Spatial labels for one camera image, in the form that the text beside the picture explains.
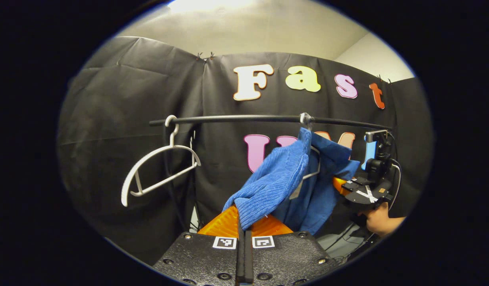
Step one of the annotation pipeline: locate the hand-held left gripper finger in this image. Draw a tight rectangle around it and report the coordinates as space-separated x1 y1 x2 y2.
244 214 340 286
153 205 245 286

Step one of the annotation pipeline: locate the white clothes hanger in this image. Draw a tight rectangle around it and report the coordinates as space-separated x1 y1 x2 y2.
289 112 321 200

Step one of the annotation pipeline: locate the blue corduroy jacket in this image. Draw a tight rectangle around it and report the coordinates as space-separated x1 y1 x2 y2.
222 127 361 236

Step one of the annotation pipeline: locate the white empty hanger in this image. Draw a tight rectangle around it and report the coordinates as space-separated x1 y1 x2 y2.
121 115 201 207

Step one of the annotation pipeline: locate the black backdrop cloth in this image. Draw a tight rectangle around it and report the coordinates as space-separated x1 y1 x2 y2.
58 36 433 265

